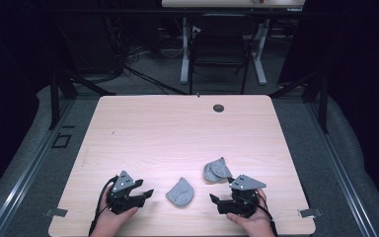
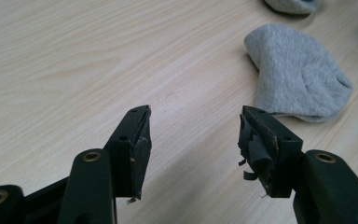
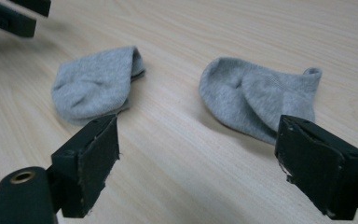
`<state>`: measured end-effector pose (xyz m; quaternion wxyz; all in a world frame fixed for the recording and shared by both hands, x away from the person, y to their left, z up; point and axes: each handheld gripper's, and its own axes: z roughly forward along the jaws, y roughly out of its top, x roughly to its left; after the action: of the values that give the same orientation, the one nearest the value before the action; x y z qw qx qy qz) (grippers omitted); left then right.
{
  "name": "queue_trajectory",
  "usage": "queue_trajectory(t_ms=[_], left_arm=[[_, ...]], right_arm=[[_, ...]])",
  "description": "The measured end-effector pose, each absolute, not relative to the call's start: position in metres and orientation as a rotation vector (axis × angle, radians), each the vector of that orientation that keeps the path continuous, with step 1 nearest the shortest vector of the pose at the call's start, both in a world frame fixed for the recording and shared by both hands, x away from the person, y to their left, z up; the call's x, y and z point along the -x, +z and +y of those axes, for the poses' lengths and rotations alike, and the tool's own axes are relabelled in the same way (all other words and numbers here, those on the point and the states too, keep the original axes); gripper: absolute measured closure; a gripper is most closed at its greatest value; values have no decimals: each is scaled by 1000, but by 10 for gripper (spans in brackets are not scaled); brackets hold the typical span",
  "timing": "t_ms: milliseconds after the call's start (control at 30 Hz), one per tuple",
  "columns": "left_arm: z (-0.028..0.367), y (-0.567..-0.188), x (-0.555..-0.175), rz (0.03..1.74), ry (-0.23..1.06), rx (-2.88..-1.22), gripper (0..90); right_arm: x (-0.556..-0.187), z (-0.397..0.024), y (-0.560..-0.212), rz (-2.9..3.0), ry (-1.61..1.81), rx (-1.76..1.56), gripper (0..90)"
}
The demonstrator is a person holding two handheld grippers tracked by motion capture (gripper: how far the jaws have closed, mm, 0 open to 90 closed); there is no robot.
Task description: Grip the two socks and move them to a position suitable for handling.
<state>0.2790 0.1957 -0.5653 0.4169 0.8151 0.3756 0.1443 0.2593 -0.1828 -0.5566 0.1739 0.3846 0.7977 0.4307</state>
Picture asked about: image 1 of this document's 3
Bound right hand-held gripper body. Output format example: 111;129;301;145
217;174;267;218

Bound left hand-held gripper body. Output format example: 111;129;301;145
107;170;145;215

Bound grey ankle sock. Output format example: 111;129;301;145
202;156;233;184
165;177;195;207

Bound person's left hand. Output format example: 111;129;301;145
90;194;139;237

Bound person's right hand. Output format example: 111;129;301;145
226;189;275;237

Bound grey metal table clip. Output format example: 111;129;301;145
43;207;69;218
297;207;324;219

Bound black folding chair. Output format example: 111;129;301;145
188;14;260;95

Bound white desk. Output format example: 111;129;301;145
161;0;307;86

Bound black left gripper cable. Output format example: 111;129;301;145
88;175;119;237

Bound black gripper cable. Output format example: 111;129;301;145
88;175;119;237
256;190;279;237

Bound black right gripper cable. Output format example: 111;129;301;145
256;190;279;237

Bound aluminium floor rail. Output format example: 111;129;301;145
0;98;77;237
304;98;379;237

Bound black floor cable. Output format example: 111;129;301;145
123;64;190;97

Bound black metal frame strut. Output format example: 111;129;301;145
269;65;330;134
48;62;116;131

